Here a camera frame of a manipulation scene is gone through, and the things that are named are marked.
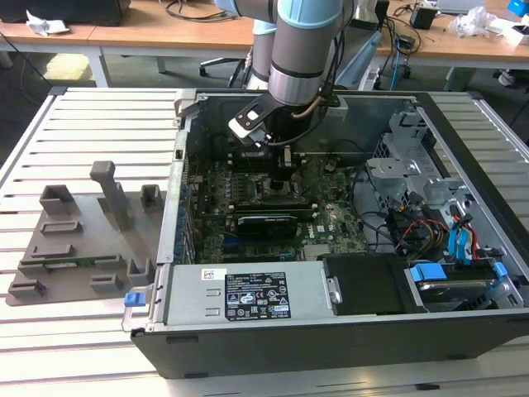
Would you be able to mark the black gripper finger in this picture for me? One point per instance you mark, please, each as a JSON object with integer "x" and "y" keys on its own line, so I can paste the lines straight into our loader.
{"x": 285, "y": 169}

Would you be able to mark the thin metal locking lever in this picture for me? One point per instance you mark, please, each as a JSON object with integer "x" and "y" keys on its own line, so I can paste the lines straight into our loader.
{"x": 249, "y": 164}

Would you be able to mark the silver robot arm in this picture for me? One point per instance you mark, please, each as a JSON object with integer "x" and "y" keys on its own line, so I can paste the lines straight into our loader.
{"x": 303, "y": 49}

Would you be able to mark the black RAM slot bank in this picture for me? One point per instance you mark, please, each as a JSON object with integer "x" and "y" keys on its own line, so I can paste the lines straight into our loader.
{"x": 268, "y": 205}
{"x": 258, "y": 166}

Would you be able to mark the round coin battery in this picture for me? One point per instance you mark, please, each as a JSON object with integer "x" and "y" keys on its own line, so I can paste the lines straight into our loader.
{"x": 330, "y": 166}

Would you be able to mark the black graphics card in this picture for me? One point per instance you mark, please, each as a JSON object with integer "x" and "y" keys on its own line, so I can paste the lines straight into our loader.
{"x": 264, "y": 227}

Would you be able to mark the green motherboard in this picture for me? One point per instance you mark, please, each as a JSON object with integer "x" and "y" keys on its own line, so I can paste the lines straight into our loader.
{"x": 335, "y": 207}

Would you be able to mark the office chair base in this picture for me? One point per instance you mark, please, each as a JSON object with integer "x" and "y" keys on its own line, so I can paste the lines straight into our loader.
{"x": 223, "y": 61}

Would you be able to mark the white power strip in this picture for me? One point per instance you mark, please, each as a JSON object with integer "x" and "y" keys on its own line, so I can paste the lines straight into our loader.
{"x": 372, "y": 77}

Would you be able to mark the metal drive cage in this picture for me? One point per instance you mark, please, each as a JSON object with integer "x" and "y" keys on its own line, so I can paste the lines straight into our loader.
{"x": 392, "y": 169}

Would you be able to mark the long wooden desk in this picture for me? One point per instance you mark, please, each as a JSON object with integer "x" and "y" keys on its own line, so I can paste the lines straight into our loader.
{"x": 165, "y": 35}

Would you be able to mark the silver power supply unit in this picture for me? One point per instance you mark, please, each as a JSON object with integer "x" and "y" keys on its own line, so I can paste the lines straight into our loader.
{"x": 194, "y": 297}

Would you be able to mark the small black box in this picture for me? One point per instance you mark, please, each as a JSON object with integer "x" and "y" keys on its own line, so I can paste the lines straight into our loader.
{"x": 423, "y": 18}

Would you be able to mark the hard disk in blue carrier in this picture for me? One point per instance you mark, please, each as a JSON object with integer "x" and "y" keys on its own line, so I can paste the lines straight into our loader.
{"x": 430, "y": 275}

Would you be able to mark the black open PC case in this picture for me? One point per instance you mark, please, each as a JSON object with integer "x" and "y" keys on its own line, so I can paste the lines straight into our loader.
{"x": 330, "y": 347}

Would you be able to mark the wooden desk with clutter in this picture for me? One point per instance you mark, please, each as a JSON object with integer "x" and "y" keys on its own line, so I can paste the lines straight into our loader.
{"x": 454, "y": 47}

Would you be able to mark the grey parts rack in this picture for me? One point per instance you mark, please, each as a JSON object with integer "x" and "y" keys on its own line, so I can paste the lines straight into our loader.
{"x": 95, "y": 231}

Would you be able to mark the blue plastic latch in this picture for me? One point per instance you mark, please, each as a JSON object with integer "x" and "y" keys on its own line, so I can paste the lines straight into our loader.
{"x": 133, "y": 299}

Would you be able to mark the green RAM stick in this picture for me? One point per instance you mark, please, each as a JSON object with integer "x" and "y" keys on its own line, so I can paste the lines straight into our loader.
{"x": 89, "y": 260}

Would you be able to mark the clear plastic bag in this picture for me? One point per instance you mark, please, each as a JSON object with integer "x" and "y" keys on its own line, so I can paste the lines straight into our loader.
{"x": 475, "y": 22}

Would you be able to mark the white shoe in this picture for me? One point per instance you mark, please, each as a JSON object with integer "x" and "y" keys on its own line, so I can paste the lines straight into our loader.
{"x": 506, "y": 78}

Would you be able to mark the white flat box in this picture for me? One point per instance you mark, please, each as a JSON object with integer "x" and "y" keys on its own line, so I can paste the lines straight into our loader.
{"x": 516, "y": 35}

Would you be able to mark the black bag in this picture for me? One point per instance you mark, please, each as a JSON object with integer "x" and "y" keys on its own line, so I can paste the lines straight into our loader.
{"x": 62, "y": 10}

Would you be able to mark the small blue box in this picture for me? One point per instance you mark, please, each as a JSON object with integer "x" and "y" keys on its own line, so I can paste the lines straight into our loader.
{"x": 516, "y": 7}

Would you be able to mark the crumpled white paper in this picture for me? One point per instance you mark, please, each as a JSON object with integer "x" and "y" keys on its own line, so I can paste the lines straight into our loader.
{"x": 41, "y": 25}

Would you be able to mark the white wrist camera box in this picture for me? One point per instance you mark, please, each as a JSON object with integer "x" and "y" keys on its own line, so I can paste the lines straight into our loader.
{"x": 244, "y": 130}

